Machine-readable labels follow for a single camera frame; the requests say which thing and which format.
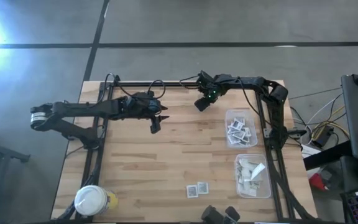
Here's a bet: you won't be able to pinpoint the large clear plastic container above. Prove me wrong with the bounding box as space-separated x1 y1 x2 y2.
233 153 272 199

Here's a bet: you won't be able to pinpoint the black metal table frame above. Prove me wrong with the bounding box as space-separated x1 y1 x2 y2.
75 74 315 222

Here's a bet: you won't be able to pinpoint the white floor cable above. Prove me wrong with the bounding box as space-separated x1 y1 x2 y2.
303 95 344 131

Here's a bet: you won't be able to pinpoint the black floor stand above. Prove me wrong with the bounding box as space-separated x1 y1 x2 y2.
0 123 31 187

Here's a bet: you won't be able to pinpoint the small clear plastic container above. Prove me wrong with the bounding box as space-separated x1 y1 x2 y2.
224 108 258 149

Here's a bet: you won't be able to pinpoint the white wipes canister yellow label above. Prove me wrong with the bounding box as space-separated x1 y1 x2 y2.
74 184 119 217

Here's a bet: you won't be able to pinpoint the white power strip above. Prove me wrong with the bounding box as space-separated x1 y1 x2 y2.
300 143 316 159

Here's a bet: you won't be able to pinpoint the black leader arm handle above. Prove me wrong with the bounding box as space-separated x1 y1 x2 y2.
200 205 241 224

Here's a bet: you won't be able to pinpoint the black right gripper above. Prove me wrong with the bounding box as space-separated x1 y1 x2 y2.
194 70 231 112

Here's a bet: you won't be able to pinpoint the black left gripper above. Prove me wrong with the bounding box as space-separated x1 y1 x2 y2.
124 91 170 134

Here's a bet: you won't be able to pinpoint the black power box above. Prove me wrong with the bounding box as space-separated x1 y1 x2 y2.
314 126 335 147

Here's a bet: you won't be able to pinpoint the thin black floor cable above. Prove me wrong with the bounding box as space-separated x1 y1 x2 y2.
287 86 344 101

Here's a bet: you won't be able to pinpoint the red object on floor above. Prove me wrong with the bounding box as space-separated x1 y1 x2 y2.
308 172 326 192

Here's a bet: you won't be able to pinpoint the yellow cables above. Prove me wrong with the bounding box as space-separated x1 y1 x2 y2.
310 105 351 142

